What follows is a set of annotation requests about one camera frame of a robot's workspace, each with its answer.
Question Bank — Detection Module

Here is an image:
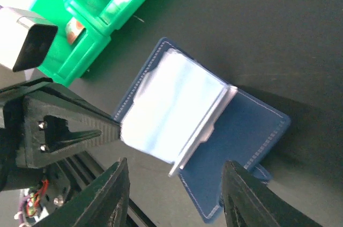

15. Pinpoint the green end storage bin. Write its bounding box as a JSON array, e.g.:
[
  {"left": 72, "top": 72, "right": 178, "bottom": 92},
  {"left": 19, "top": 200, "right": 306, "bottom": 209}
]
[{"left": 30, "top": 0, "right": 111, "bottom": 86}]

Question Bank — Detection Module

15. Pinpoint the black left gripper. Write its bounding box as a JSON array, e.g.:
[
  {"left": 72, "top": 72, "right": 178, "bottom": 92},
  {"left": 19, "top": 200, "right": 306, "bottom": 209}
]
[{"left": 1, "top": 77, "right": 121, "bottom": 191}]

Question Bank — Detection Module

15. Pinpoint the white red card in bin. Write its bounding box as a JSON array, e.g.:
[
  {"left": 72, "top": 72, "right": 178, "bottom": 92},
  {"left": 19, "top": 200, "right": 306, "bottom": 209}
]
[{"left": 65, "top": 17, "right": 85, "bottom": 45}]

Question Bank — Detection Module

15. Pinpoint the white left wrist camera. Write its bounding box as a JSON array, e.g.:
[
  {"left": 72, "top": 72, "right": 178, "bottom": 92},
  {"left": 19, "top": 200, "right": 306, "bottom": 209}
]
[{"left": 1, "top": 7, "right": 58, "bottom": 72}]

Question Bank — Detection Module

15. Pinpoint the navy blue card holder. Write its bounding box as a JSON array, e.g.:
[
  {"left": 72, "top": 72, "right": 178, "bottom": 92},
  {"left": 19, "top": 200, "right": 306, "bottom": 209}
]
[{"left": 113, "top": 38, "right": 290, "bottom": 224}]

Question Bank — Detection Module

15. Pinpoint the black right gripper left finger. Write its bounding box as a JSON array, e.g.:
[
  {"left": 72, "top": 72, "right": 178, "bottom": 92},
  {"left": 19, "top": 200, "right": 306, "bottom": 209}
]
[{"left": 35, "top": 158, "right": 130, "bottom": 226}]

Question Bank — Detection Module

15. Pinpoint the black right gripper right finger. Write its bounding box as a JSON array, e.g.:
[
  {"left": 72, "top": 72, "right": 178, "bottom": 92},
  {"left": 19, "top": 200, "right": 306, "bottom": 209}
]
[{"left": 222, "top": 161, "right": 320, "bottom": 226}]

